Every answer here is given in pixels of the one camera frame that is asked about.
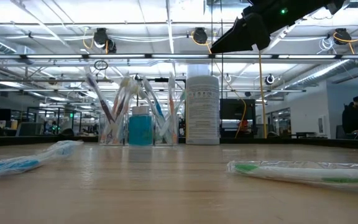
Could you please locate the white wipes canister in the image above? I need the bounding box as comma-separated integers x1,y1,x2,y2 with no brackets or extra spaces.
185,75,221,146

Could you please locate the blue white toothbrush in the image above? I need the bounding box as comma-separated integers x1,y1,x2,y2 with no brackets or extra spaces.
140,76,175,146
0,139,84,183

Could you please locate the black equipment enclosure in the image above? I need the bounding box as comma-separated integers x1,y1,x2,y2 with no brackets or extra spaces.
219,98,257,139

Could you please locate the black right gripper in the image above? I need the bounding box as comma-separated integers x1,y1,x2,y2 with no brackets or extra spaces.
210,0,310,53

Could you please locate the black cable loop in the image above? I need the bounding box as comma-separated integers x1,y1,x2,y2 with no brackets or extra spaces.
93,60,109,71

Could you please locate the black hanging cable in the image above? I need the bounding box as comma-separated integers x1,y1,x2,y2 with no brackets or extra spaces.
220,0,224,100

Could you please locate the clear plastic toothbrush holder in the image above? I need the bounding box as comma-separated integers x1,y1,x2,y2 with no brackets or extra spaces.
98,111,180,147

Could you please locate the curved yellow hanging cable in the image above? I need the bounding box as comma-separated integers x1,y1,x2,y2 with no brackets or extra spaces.
191,30,248,139

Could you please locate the grey white toothbrush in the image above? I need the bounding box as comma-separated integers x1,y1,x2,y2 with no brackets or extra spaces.
106,76,132,146

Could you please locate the black metal table frame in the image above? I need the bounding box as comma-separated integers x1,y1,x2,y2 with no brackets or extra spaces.
0,135,358,150

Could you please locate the teal bottle with white cap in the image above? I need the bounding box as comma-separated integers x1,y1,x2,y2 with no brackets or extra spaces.
128,105,154,146

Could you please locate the person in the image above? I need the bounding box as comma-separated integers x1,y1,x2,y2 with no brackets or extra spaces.
341,95,358,136

